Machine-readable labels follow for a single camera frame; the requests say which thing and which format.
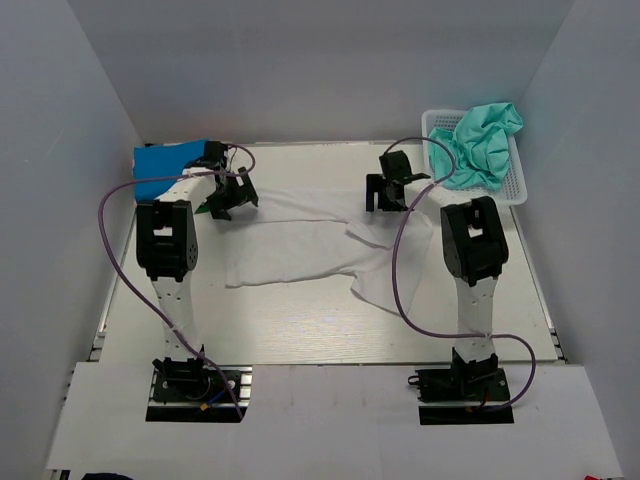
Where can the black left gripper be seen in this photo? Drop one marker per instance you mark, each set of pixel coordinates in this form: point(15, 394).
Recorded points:
point(243, 194)

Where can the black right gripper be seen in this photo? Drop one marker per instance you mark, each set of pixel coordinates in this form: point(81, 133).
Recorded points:
point(376, 183)

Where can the white t shirt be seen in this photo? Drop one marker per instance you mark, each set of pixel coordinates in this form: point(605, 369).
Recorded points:
point(300, 235)

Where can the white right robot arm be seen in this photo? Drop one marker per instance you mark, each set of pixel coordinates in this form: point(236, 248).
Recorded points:
point(474, 252)

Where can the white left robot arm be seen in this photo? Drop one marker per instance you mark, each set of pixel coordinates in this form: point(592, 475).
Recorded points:
point(167, 247)

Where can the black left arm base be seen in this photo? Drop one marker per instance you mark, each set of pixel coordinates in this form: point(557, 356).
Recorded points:
point(193, 392)

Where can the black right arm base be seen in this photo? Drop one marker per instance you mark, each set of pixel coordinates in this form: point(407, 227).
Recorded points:
point(474, 393)

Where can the blue folded t shirt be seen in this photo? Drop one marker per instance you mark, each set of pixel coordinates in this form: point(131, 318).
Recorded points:
point(162, 161)

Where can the teal crumpled t shirt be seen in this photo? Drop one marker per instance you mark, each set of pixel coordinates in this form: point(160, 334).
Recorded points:
point(475, 154)

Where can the white plastic basket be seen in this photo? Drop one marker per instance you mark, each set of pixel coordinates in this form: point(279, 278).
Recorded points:
point(513, 190)

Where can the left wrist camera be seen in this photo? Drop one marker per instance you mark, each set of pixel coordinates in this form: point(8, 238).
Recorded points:
point(215, 155)

